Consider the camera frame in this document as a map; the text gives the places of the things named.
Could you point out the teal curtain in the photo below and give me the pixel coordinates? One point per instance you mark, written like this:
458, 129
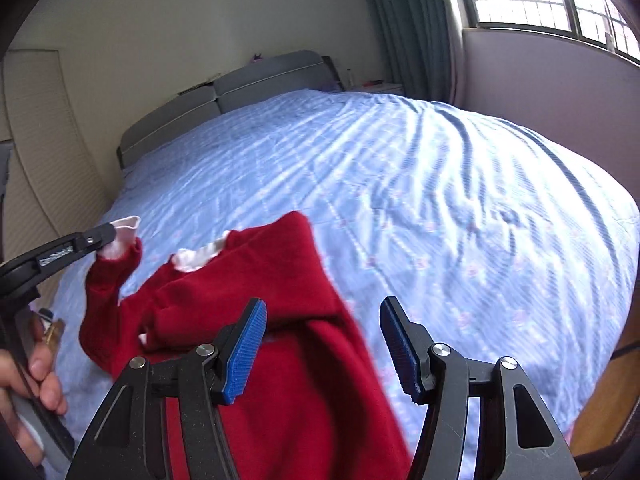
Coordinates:
405, 30

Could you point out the white louvred wardrobe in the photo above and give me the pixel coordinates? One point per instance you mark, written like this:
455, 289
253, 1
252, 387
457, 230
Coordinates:
45, 150

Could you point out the bed with blue duvet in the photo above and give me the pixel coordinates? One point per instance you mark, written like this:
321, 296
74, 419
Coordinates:
425, 200

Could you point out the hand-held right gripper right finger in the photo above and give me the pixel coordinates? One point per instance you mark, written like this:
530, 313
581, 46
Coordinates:
400, 350

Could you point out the small purple ornament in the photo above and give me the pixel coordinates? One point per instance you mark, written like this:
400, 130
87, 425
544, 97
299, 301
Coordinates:
257, 57

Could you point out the red sweater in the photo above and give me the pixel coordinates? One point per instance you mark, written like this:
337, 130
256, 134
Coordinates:
300, 385

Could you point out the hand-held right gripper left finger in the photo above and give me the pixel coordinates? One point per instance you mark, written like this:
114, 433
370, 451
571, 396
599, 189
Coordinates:
245, 355

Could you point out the barred window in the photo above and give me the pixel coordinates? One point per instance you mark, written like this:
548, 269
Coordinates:
540, 0

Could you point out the white bottle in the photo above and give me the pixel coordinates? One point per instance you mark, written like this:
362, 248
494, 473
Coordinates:
351, 77

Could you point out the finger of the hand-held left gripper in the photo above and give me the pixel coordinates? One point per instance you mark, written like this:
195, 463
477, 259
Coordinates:
100, 236

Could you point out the white nightstand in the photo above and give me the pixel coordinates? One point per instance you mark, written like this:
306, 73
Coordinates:
375, 88

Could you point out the grey headboard cushion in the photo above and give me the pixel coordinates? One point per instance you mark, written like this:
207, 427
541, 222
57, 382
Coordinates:
275, 77
165, 127

